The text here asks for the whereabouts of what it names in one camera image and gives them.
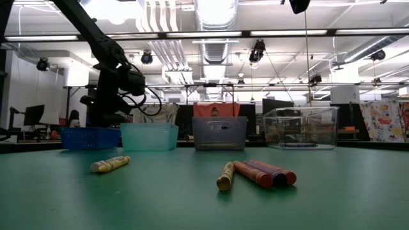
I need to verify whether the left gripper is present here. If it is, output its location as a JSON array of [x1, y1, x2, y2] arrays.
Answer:
[[79, 65, 134, 128]]

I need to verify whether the yellow crayon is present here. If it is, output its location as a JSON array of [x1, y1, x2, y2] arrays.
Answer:
[[216, 161, 236, 192], [95, 155, 131, 174]]

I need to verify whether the purple crayon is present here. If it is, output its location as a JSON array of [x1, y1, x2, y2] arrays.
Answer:
[[242, 160, 288, 187], [281, 142, 318, 148], [251, 160, 297, 186]]

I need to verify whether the person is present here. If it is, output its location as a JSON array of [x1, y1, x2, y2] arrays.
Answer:
[[66, 109, 81, 128]]

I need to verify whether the blue plastic basket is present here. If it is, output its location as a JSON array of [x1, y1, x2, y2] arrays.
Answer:
[[59, 126, 121, 151]]

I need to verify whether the teal plastic bin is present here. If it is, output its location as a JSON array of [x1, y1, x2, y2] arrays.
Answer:
[[120, 123, 180, 151]]

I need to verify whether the floral patterned cloth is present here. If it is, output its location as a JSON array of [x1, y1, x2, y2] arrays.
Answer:
[[133, 102, 180, 125]]

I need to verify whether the black monitor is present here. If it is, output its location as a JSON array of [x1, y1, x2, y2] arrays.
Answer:
[[261, 98, 294, 110], [23, 104, 46, 127]]

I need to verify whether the orange cloth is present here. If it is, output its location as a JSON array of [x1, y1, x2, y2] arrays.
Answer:
[[193, 102, 241, 118]]

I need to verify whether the green table mat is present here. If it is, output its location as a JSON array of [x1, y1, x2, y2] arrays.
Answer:
[[0, 145, 409, 230]]

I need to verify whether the grey translucent plastic bin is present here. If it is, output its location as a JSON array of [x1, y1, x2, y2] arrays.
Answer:
[[191, 116, 248, 151]]

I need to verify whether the orange crayon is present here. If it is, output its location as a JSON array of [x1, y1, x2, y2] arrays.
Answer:
[[233, 160, 275, 189]]

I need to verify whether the clear plastic bin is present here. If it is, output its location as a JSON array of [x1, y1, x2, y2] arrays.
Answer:
[[262, 106, 341, 150]]

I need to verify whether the colourful floral cloth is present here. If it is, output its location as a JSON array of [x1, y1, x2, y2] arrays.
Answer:
[[359, 100, 409, 144]]

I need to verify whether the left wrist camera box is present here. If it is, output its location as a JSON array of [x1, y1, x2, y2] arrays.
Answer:
[[123, 69, 147, 96]]

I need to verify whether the left black camera cable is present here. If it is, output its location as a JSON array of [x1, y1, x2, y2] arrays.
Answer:
[[117, 62, 163, 118]]

